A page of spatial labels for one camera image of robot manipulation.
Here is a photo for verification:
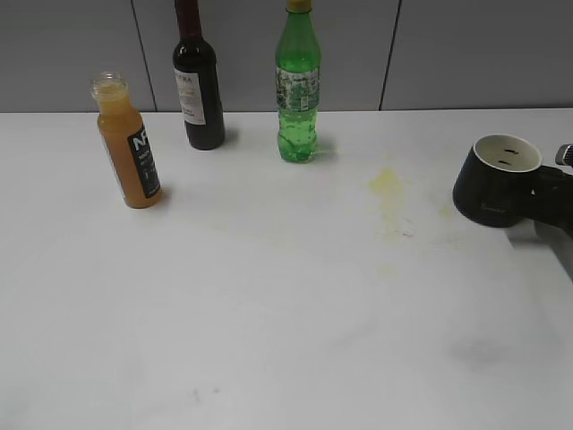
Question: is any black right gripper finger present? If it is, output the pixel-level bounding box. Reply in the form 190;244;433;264
481;164;560;228

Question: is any NFC orange juice bottle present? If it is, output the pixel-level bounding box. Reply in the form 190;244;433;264
90;72;162;209

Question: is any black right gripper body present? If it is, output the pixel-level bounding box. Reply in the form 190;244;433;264
535;168;572;280

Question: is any black mug white inside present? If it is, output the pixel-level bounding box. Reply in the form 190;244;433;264
452;134;543;228

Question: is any dark red wine bottle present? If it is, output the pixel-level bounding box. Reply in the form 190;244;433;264
172;1;226;151

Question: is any green plastic soda bottle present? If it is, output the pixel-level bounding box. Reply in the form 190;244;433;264
275;1;321;163

